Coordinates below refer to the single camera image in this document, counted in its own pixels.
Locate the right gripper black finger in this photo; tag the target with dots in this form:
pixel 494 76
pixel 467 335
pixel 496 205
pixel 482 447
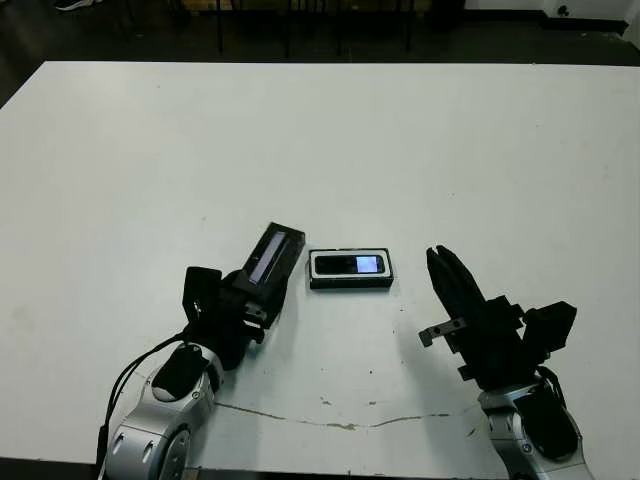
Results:
pixel 442 290
pixel 465 290

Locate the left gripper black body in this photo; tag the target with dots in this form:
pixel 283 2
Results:
pixel 225 330

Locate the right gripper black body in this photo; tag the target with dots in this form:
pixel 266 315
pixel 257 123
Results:
pixel 495 345

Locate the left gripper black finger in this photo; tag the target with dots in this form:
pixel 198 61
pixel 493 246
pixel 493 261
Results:
pixel 239 281

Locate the black box lid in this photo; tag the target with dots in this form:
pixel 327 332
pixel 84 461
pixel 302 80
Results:
pixel 280 260

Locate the black camera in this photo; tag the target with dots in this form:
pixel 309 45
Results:
pixel 335 265

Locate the black box base white insert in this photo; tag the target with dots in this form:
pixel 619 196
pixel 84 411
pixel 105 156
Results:
pixel 350 284

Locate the brown cardboard box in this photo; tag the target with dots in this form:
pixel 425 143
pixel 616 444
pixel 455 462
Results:
pixel 634 15

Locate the black hanging cloth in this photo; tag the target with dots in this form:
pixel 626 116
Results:
pixel 210 3

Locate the black sneaker white sole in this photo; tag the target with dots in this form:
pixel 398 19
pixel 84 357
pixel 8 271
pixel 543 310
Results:
pixel 77 4

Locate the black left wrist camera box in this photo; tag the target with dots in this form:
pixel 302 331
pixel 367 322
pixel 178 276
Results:
pixel 200 292

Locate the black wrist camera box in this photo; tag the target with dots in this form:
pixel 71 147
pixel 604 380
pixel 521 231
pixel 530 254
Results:
pixel 550 327
pixel 200 292

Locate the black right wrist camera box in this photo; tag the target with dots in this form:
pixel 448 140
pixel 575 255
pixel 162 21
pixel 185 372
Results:
pixel 550 327

